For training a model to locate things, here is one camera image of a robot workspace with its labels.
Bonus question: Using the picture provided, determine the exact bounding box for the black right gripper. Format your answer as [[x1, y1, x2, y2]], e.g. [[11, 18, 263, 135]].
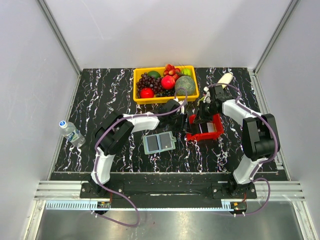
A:
[[193, 100, 219, 125]]

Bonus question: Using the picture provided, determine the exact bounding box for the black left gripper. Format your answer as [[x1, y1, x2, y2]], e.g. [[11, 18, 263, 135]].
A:
[[167, 112, 193, 135]]

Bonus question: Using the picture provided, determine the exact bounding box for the red plastic card tray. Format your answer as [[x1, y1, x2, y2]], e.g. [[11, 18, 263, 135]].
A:
[[186, 114, 224, 142]]

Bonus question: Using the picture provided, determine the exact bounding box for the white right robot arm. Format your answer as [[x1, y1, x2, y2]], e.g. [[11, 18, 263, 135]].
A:
[[193, 83, 280, 198]]

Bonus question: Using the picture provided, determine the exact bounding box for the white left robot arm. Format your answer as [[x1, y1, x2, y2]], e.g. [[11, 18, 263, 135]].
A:
[[90, 98, 187, 198]]

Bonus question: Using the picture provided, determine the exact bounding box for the white credit card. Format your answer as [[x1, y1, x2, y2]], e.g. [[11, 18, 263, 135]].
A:
[[206, 122, 216, 133]]

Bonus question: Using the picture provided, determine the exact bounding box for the green spring onion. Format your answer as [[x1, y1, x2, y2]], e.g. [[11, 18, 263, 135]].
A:
[[217, 72, 233, 89]]

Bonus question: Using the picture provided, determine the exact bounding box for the green netted melon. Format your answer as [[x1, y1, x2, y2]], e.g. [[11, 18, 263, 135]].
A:
[[174, 75, 196, 96]]

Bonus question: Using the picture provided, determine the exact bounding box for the red pomegranate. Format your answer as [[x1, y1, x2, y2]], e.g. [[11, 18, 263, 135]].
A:
[[161, 75, 176, 90]]

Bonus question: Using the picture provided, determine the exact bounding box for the green apple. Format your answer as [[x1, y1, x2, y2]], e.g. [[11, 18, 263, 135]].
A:
[[181, 68, 192, 77]]

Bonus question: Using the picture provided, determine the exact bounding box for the yellow plastic fruit bin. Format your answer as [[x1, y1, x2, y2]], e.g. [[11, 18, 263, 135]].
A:
[[132, 65, 200, 105]]

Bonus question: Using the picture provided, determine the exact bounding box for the red round fruit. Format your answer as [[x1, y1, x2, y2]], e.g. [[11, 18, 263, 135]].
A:
[[139, 87, 155, 99]]

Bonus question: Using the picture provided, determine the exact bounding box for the green avocado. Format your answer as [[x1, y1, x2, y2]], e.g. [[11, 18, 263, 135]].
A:
[[147, 70, 161, 79]]

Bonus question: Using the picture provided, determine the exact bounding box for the dark purple grape bunch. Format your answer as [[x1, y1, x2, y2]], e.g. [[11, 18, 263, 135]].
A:
[[136, 72, 165, 98]]

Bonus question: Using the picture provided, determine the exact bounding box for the clear plastic water bottle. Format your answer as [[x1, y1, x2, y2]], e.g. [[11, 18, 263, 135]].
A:
[[59, 120, 86, 148]]

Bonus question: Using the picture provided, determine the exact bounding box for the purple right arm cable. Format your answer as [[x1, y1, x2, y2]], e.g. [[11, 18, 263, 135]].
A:
[[204, 83, 281, 217]]

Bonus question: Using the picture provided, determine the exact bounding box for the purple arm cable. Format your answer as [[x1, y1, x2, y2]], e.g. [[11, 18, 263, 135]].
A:
[[94, 87, 189, 228], [204, 83, 281, 217]]

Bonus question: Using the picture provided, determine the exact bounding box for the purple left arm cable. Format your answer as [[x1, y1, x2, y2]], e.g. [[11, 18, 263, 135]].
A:
[[94, 87, 189, 228]]

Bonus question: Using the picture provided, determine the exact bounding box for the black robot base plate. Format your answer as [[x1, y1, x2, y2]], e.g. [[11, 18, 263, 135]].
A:
[[49, 171, 258, 208]]

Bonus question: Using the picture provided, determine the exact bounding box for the aluminium frame rail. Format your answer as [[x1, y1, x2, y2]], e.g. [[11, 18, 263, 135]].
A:
[[45, 200, 247, 213]]

